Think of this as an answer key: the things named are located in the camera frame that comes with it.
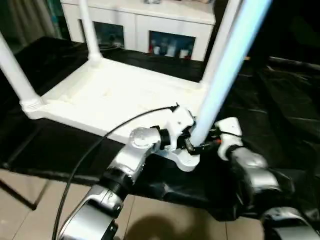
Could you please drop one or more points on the white plastic table top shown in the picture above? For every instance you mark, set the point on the white plastic table top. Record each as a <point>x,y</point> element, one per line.
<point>110,95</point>

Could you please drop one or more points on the white plastic table leg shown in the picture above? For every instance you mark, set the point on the white plastic table leg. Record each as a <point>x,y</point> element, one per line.
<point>230,65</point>
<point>89,30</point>
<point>222,35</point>
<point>17,70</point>

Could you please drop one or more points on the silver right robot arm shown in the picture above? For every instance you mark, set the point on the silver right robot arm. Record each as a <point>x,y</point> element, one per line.
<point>260,185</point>

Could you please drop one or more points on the black work mat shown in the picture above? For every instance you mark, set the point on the black work mat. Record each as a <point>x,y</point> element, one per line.
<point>280,120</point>

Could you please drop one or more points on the white glass-door cabinet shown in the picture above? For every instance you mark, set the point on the white glass-door cabinet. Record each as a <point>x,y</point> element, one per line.
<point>145,25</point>

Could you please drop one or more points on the black work table leg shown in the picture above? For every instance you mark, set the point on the black work table leg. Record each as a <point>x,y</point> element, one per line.
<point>17,195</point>

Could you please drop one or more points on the teal curtain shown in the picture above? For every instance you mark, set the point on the teal curtain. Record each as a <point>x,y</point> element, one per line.
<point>55,15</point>

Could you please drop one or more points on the grey curtain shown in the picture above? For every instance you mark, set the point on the grey curtain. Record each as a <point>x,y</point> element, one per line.
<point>30,20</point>

